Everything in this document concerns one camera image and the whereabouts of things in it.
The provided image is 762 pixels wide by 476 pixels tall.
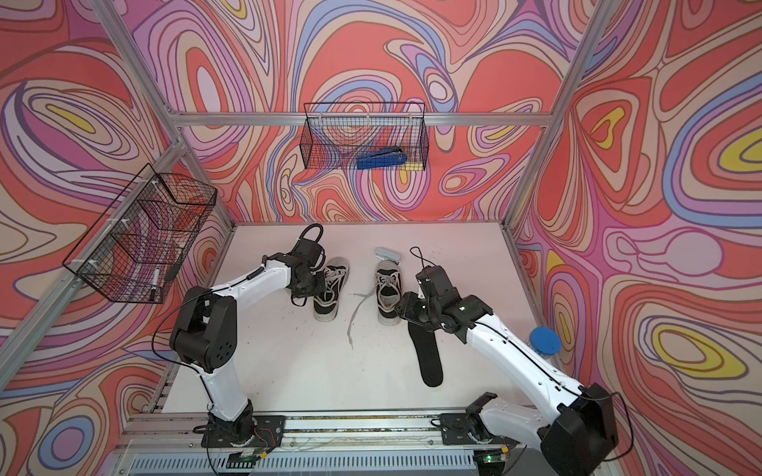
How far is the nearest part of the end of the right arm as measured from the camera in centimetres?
54

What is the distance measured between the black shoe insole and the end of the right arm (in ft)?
0.75

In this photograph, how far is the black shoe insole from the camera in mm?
822
